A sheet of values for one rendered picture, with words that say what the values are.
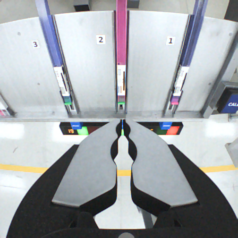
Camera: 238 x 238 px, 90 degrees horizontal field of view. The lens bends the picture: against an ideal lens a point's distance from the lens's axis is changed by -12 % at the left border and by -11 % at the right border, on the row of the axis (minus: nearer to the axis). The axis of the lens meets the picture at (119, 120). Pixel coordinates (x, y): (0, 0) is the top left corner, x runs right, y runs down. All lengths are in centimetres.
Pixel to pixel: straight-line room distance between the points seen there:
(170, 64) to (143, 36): 7
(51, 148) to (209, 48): 113
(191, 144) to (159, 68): 97
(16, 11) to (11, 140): 100
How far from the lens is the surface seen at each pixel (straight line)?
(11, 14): 71
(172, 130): 39
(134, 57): 24
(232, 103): 31
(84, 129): 38
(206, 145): 125
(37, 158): 126
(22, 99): 36
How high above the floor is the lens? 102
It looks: 89 degrees down
